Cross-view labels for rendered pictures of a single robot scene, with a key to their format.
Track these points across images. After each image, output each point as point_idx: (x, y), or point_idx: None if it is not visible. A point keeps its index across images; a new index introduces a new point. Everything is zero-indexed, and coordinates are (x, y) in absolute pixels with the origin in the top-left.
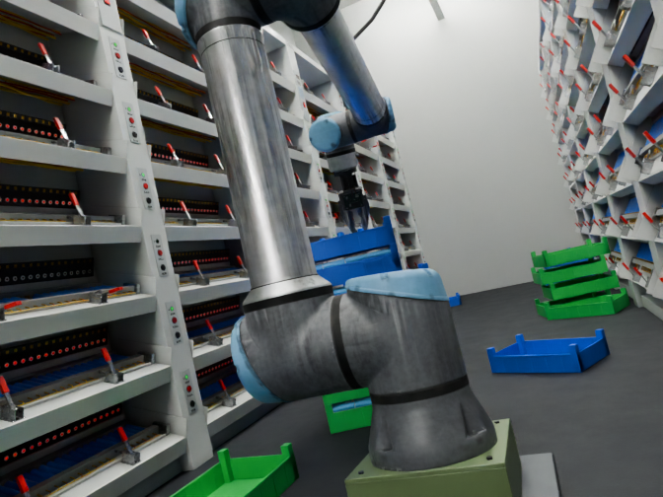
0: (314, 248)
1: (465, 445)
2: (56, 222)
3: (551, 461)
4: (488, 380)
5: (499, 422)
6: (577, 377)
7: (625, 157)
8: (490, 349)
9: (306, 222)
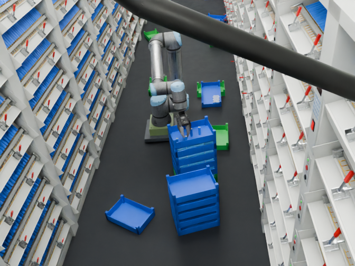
0: (197, 122)
1: None
2: None
3: (145, 136)
4: (157, 206)
5: (150, 127)
6: (125, 197)
7: (49, 176)
8: (151, 207)
9: (291, 209)
